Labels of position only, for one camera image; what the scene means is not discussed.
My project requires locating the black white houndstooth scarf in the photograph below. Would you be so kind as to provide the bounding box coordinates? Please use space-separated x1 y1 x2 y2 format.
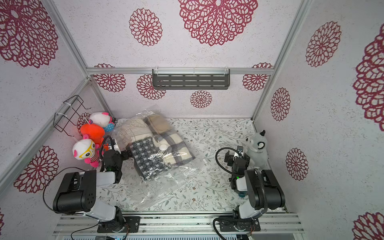
129 138 168 182

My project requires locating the clear plastic vacuum bag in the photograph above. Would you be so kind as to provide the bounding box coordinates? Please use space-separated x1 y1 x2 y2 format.
112 106 206 210

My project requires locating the beige brown fringed scarf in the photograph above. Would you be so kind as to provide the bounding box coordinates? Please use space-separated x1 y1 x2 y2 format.
144 114 172 135

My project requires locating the grey cream plaid scarf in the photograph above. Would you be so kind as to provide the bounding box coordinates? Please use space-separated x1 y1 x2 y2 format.
153 130 195 166

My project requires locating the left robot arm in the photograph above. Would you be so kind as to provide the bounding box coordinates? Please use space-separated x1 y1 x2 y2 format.
53 150 132 233

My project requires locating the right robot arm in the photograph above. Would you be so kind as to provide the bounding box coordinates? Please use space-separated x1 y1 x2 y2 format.
224 151 285 220

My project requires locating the cream knitted scarf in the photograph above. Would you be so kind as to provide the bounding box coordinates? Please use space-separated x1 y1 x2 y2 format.
117 119 153 146

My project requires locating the grey raccoon plush toy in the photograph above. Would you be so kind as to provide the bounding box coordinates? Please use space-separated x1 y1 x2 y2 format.
244 130 268 170

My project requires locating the white plush doll with glasses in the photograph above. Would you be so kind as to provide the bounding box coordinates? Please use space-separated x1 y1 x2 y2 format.
72 137 100 168

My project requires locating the teal alarm clock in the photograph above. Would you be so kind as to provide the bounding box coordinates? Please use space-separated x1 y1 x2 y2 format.
239 192 247 198

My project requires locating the red orange plush toy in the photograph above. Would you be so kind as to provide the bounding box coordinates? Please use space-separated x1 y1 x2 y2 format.
80 124 105 146

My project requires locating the white pink plush toy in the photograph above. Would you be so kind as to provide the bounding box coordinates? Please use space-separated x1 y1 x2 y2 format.
89 112 115 133

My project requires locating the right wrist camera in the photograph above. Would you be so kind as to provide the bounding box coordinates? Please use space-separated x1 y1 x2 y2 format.
234 146 244 158

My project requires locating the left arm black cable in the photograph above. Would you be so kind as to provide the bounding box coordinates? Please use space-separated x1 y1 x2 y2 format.
42 166 88 214

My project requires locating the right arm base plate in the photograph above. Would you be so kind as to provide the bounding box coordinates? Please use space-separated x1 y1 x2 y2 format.
219 216 261 232

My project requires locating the black wire basket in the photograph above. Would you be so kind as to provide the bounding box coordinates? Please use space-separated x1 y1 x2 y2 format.
53 95 91 137

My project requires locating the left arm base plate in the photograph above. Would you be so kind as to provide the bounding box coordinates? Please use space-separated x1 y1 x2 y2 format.
97 216 141 234

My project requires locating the grey wall shelf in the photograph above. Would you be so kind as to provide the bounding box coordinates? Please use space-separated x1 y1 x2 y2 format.
152 69 231 90

